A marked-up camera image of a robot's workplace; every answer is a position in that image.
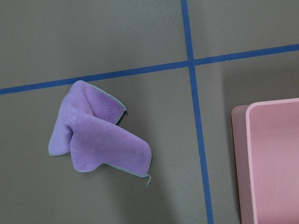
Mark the purple microfiber cloth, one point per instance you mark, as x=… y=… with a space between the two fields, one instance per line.
x=87 y=128

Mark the pink plastic bin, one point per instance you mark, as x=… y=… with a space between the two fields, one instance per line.
x=266 y=143

